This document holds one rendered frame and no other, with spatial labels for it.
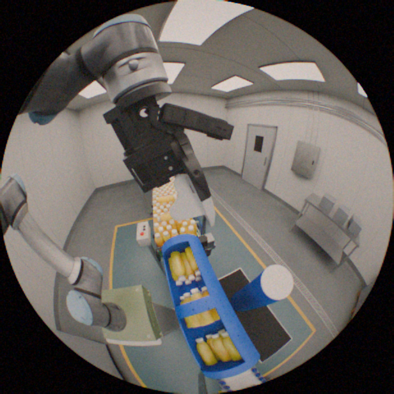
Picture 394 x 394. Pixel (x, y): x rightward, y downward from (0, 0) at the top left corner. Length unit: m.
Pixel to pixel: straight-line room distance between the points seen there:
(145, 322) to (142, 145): 0.58
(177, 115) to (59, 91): 0.16
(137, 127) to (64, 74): 0.13
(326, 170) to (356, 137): 1.24
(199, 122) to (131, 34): 0.15
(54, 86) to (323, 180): 3.55
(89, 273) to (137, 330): 0.30
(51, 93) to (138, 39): 0.11
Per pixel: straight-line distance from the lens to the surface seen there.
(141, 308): 0.59
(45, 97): 0.18
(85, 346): 1.93
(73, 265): 0.50
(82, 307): 0.48
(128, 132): 0.15
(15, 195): 0.48
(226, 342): 0.71
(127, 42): 0.17
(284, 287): 0.99
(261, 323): 1.86
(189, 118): 0.15
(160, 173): 0.15
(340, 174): 3.39
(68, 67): 0.19
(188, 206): 0.15
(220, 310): 0.61
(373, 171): 3.52
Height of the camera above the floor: 1.82
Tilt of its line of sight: 33 degrees down
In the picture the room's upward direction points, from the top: straight up
